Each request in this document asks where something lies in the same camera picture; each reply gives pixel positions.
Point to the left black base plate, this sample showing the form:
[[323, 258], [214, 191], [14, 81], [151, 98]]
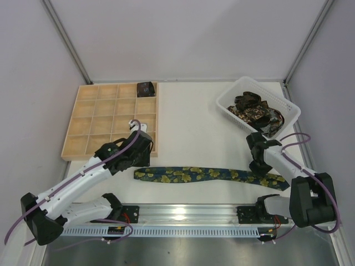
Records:
[[127, 213]]

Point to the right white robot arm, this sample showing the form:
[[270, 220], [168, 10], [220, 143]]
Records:
[[312, 200]]

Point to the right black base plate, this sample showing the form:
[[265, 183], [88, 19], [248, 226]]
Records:
[[257, 215]]

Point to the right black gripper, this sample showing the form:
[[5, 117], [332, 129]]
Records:
[[255, 141]]

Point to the aluminium mounting rail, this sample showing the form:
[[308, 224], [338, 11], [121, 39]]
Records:
[[183, 213]]

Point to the white slotted cable duct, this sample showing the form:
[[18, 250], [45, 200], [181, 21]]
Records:
[[164, 231]]

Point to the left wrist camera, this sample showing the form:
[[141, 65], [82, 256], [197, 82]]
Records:
[[136, 125]]

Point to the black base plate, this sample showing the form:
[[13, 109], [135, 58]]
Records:
[[257, 215], [127, 213]]

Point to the right aluminium frame post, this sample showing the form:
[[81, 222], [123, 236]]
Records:
[[328, 4]]

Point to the left aluminium frame post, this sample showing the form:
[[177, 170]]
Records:
[[65, 38]]

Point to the aluminium frame post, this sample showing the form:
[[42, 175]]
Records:
[[328, 4], [65, 38]]

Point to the brown patterned tie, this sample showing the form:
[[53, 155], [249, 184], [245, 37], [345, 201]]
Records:
[[249, 107]]

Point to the rolled dark tie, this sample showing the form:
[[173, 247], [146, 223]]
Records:
[[145, 89]]

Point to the wooden compartment tray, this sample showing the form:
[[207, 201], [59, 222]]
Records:
[[102, 113]]

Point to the dark striped tie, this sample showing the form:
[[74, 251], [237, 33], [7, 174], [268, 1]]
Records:
[[269, 125]]

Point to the blue yellow floral tie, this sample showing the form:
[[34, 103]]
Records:
[[200, 174]]

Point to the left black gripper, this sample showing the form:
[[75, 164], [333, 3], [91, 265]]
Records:
[[145, 147]]

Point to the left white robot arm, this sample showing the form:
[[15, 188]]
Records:
[[48, 214]]

